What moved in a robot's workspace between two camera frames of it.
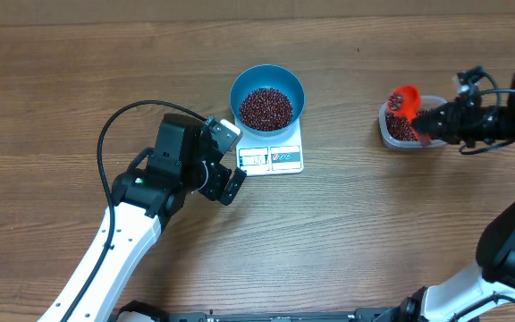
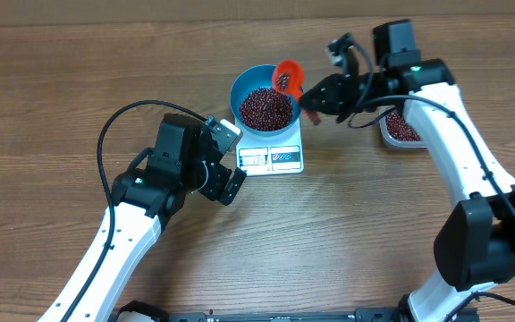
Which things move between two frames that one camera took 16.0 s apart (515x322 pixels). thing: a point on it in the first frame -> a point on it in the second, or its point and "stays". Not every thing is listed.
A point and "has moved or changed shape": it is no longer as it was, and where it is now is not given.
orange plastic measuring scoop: [412, 101] has moved or changed shape
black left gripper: [221, 173] stays
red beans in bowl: [265, 109] stays
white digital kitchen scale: [275, 155] stays
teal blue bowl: [268, 76] stays
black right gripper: [449, 116] -> [330, 90]
